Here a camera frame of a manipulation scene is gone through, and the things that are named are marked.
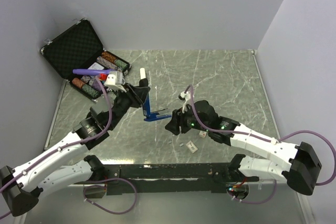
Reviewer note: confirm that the staple box with red label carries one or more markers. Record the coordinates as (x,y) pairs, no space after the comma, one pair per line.
(202,134)

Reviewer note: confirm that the blue stapler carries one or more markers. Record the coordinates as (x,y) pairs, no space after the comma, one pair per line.
(151,116)

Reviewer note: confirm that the black poker chip case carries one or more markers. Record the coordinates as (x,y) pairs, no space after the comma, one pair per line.
(79,47)

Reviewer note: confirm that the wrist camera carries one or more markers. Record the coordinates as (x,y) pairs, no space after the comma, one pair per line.
(185,96)
(113,80)

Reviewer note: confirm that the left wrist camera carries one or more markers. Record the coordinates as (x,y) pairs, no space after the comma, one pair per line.
(113,80)

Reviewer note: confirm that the white stapler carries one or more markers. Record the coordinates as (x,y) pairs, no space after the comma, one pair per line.
(143,79)

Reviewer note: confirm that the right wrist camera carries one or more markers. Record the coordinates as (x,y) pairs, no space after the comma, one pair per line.
(185,96)

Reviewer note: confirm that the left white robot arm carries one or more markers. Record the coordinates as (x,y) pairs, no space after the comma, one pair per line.
(23,186)

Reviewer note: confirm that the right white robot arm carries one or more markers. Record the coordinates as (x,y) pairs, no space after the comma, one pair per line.
(296,165)

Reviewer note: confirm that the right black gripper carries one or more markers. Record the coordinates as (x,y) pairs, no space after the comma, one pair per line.
(178,119)

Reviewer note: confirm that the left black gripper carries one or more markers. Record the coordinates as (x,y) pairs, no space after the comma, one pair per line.
(136,94)

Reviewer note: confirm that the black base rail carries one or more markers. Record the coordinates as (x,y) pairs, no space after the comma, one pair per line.
(169,178)

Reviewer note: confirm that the small white staple box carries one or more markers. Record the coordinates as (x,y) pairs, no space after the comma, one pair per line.
(191,146)

